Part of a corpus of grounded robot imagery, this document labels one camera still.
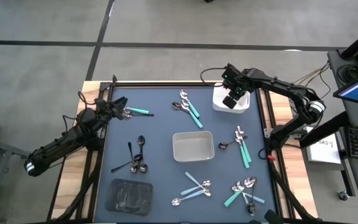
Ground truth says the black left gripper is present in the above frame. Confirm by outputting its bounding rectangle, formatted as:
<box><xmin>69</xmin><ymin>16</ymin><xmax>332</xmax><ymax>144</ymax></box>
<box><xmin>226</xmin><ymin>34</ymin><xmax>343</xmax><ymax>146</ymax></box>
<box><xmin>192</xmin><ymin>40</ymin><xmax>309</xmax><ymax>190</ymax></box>
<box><xmin>95</xmin><ymin>96</ymin><xmax>129</xmax><ymax>124</ymax></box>

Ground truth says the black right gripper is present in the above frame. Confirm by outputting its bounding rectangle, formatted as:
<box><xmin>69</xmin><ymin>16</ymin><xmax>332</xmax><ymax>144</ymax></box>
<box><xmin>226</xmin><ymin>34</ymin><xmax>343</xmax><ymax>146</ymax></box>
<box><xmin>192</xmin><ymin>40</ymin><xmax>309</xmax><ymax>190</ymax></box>
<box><xmin>221</xmin><ymin>63</ymin><xmax>256</xmax><ymax>100</ymax></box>

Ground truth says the light blue handle spoon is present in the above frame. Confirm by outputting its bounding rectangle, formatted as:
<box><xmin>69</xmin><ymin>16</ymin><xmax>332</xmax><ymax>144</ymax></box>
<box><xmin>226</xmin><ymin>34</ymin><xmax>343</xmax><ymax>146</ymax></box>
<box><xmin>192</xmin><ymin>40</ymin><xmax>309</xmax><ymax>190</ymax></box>
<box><xmin>180</xmin><ymin>179</ymin><xmax>212</xmax><ymax>197</ymax></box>
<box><xmin>231</xmin><ymin>185</ymin><xmax>266</xmax><ymax>205</ymax></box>
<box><xmin>184</xmin><ymin>171</ymin><xmax>212</xmax><ymax>197</ymax></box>
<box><xmin>242</xmin><ymin>193</ymin><xmax>256</xmax><ymax>217</ymax></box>
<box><xmin>171</xmin><ymin>189</ymin><xmax>205</xmax><ymax>207</ymax></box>

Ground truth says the white plastic bin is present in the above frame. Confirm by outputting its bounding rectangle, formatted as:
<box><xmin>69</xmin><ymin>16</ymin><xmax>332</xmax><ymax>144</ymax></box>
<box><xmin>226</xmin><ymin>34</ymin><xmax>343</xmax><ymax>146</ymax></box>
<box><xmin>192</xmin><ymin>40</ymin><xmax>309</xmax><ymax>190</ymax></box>
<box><xmin>212</xmin><ymin>82</ymin><xmax>250</xmax><ymax>114</ymax></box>

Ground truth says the blue table mat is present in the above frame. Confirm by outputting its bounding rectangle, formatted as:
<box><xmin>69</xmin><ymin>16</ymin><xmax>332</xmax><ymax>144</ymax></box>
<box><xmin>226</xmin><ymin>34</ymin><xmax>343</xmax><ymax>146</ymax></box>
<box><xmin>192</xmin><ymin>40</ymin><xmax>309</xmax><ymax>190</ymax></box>
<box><xmin>94</xmin><ymin>86</ymin><xmax>280</xmax><ymax>223</ymax></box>

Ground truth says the beige plastic bin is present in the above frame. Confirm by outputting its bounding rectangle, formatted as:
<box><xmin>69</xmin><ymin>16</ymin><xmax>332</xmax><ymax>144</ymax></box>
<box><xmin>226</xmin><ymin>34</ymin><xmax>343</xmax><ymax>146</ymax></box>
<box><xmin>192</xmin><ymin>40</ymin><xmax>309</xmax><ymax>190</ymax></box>
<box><xmin>172</xmin><ymin>130</ymin><xmax>216</xmax><ymax>163</ymax></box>

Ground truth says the dark translucent plastic bin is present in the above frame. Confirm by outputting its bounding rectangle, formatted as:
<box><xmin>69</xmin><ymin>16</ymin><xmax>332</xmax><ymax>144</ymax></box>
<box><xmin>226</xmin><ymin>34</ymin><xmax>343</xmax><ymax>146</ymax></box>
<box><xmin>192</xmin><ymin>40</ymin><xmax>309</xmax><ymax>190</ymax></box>
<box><xmin>104</xmin><ymin>178</ymin><xmax>154</xmax><ymax>217</ymax></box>

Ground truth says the black square beam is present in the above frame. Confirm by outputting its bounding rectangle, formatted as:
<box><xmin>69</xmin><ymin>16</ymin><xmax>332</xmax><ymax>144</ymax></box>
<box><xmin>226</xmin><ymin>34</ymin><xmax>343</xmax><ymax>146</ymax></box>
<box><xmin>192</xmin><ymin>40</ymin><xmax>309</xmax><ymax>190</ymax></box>
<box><xmin>299</xmin><ymin>111</ymin><xmax>351</xmax><ymax>149</ymax></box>

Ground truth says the white paper sheet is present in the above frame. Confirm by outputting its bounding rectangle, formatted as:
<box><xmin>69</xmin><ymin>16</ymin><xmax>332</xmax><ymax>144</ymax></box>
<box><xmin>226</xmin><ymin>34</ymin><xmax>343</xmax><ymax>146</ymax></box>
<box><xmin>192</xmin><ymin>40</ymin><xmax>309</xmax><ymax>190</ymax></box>
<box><xmin>305</xmin><ymin>126</ymin><xmax>342</xmax><ymax>165</ymax></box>

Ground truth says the dark teal rounded object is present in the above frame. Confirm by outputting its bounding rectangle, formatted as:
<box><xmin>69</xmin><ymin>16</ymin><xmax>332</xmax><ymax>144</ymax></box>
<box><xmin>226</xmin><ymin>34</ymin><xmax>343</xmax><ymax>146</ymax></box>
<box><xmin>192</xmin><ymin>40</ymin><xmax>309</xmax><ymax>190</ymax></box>
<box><xmin>264</xmin><ymin>209</ymin><xmax>281</xmax><ymax>224</ymax></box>

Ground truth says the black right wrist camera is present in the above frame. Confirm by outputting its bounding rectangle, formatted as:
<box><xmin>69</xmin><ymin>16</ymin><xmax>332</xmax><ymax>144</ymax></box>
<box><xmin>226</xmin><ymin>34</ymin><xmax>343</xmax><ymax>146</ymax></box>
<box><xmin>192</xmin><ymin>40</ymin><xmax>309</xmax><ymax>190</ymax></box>
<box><xmin>222</xmin><ymin>95</ymin><xmax>237</xmax><ymax>110</ymax></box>

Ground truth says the black aluminium table frame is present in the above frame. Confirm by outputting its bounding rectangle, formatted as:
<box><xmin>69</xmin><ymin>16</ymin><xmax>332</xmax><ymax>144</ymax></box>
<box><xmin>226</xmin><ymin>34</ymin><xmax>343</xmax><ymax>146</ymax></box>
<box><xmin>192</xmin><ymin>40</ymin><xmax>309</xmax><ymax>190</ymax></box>
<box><xmin>47</xmin><ymin>74</ymin><xmax>318</xmax><ymax>224</ymax></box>

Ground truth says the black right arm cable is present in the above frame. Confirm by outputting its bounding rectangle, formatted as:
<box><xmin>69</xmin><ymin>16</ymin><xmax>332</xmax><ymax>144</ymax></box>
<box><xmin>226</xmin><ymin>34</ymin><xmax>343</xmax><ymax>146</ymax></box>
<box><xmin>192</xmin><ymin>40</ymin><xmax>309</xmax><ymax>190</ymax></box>
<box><xmin>200</xmin><ymin>66</ymin><xmax>229</xmax><ymax>86</ymax></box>

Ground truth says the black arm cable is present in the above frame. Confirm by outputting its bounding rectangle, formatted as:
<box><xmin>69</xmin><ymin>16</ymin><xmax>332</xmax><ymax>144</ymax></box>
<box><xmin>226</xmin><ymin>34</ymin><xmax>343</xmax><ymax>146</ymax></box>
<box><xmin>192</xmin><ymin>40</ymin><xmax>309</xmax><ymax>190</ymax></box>
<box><xmin>61</xmin><ymin>90</ymin><xmax>90</xmax><ymax>133</ymax></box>
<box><xmin>200</xmin><ymin>66</ymin><xmax>229</xmax><ymax>86</ymax></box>

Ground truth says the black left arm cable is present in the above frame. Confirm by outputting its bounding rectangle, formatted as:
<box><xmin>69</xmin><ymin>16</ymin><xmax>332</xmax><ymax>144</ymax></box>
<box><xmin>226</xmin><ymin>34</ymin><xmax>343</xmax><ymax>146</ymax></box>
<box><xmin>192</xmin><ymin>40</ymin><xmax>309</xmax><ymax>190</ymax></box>
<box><xmin>61</xmin><ymin>90</ymin><xmax>90</xmax><ymax>133</ymax></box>

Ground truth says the coiled black cable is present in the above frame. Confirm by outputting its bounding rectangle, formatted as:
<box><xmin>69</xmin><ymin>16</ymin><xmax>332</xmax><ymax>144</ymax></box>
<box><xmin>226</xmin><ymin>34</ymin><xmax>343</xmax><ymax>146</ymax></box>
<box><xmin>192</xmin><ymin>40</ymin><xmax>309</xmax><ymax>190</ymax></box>
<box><xmin>336</xmin><ymin>63</ymin><xmax>358</xmax><ymax>85</ymax></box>

